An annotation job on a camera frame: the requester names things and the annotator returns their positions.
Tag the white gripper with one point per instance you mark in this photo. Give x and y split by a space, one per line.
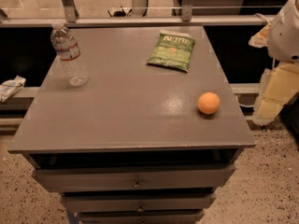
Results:
286 36

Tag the clear plastic water bottle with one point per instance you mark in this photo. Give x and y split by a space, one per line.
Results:
69 54

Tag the bottom grey drawer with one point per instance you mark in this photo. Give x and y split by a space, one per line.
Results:
147 217

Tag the top grey drawer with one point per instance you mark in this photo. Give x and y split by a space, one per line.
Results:
134 178

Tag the grey drawer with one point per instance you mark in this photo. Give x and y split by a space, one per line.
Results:
138 203
147 217
134 178

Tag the green chip bag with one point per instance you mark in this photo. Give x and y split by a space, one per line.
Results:
173 50

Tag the white crumpled packet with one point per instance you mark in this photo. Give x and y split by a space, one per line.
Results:
10 87

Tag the metal window rail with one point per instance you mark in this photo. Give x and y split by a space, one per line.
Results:
223 20

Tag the middle grey drawer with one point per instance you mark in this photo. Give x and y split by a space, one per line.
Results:
138 203

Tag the grey drawer cabinet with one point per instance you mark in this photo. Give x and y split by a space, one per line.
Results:
131 114

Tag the orange fruit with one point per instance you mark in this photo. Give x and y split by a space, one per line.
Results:
208 103

